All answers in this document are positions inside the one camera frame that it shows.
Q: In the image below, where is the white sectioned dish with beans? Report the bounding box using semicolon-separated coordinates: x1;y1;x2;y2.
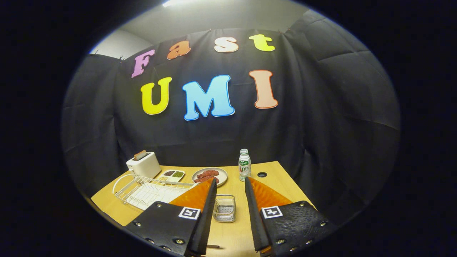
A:
157;170;185;183

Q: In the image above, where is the white toaster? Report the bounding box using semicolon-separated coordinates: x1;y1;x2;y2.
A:
126;152;161;178

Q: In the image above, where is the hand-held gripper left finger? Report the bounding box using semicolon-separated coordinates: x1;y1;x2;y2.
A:
123;177;217;257

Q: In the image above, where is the white drink bottle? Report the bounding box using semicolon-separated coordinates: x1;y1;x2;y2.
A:
238;149;252;182

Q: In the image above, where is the white wire dish rack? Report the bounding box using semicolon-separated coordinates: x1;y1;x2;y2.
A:
112;174;197;211

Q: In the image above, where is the metal mesh basket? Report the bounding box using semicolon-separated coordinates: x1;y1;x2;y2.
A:
213;195;236;223

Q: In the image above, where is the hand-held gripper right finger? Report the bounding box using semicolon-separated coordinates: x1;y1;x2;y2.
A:
244;176;338;257

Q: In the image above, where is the beige plate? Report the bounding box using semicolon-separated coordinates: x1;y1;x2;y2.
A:
192;167;228;187

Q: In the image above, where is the black backdrop cloth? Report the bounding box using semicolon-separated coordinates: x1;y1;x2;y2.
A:
61;9;402;229

